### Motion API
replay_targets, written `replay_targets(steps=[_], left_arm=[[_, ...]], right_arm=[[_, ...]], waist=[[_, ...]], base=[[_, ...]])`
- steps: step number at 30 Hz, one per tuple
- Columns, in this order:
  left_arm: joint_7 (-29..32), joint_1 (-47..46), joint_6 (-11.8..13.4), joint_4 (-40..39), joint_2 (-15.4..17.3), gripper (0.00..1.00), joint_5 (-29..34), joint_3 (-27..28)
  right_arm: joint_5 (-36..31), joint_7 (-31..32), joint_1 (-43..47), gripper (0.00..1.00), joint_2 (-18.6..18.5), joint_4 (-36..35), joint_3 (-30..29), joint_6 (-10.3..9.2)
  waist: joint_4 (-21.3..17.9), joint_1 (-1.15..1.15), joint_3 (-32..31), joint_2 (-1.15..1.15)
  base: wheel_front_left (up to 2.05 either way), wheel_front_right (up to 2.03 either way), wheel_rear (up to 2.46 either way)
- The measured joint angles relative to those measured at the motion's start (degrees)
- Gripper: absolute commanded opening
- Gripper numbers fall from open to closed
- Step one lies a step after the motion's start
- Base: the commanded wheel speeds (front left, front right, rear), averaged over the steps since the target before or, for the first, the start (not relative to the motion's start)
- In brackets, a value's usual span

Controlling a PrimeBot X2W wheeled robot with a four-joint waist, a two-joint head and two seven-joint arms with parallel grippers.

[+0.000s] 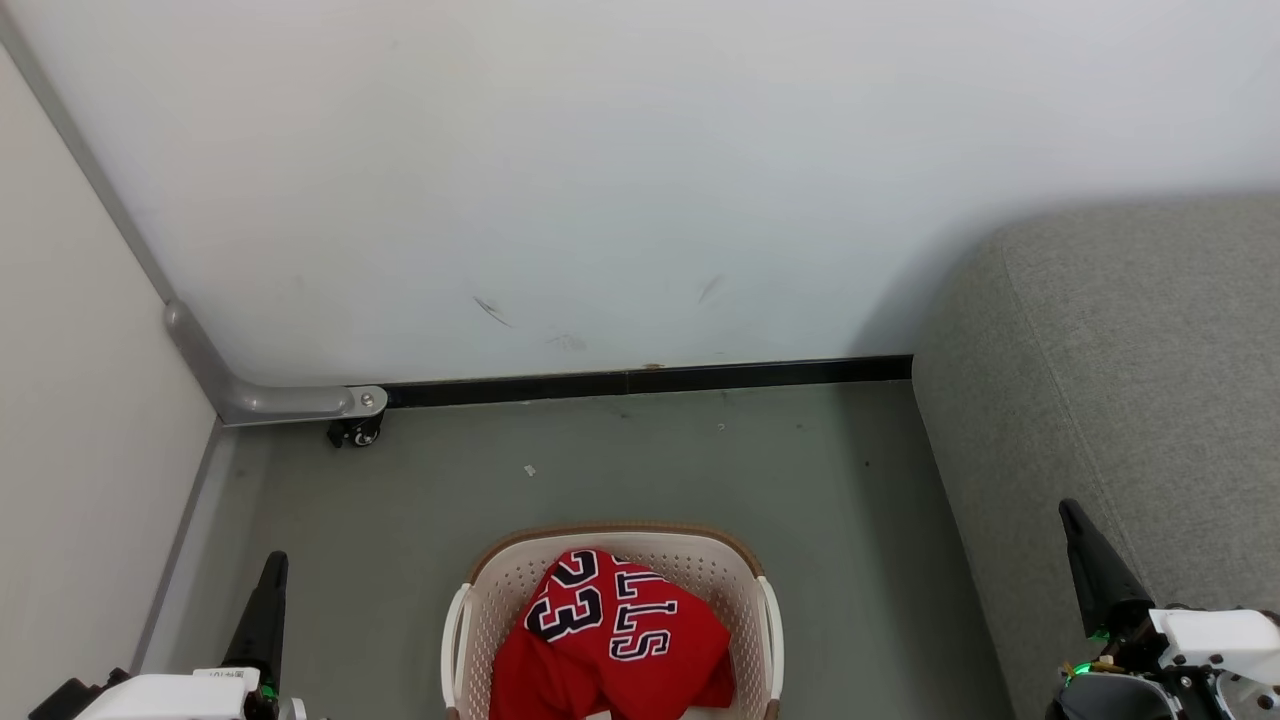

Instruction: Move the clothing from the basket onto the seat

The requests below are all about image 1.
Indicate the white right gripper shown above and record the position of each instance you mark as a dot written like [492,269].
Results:
[1215,640]

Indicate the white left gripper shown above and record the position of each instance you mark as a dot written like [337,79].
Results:
[170,697]

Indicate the red jersey with number 23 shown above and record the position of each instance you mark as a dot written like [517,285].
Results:
[620,660]

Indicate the grey fabric sofa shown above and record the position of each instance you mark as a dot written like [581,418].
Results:
[1100,380]

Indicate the black caster wheel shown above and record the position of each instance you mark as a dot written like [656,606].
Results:
[358,432]

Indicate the cream perforated laundry basket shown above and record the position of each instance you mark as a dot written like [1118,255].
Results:
[700,570]

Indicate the black baseboard strip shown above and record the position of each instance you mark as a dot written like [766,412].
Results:
[650,381]

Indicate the grey metal partition foot bracket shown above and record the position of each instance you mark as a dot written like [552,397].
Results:
[280,402]

